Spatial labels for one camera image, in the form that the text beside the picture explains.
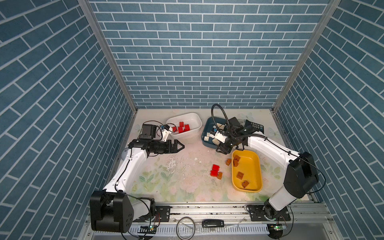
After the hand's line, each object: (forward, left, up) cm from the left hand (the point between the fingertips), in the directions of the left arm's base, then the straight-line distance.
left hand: (178, 146), depth 79 cm
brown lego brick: (-1, -30, -16) cm, 34 cm away
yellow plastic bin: (-7, -40, -16) cm, 44 cm away
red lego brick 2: (+23, +1, -15) cm, 27 cm away
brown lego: (-10, -35, -15) cm, 40 cm away
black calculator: (+25, -55, -15) cm, 62 cm away
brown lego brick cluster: (-10, -24, -17) cm, 31 cm away
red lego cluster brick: (-8, -21, -16) cm, 27 cm away
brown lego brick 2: (0, -35, -14) cm, 38 cm away
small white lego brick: (+16, -17, -16) cm, 28 cm away
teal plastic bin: (+27, -21, -14) cm, 37 cm away
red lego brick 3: (+29, +1, -16) cm, 33 cm away
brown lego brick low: (-15, -37, -15) cm, 43 cm away
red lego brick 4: (+23, -4, -13) cm, 26 cm away
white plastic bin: (+33, -8, -15) cm, 37 cm away
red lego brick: (+23, +5, -15) cm, 28 cm away
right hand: (+4, -23, -4) cm, 24 cm away
